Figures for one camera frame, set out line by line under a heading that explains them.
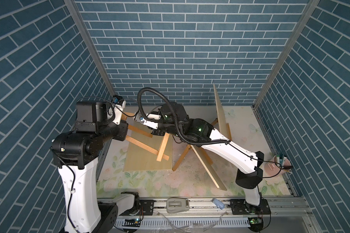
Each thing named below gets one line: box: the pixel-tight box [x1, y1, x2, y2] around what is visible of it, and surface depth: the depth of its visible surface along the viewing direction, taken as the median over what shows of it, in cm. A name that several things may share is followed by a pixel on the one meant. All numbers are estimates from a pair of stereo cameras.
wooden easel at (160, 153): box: [121, 112, 170, 162], surface depth 58 cm
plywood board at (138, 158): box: [122, 128, 174, 172], surface depth 89 cm
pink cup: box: [263, 154, 292, 178], surface depth 82 cm
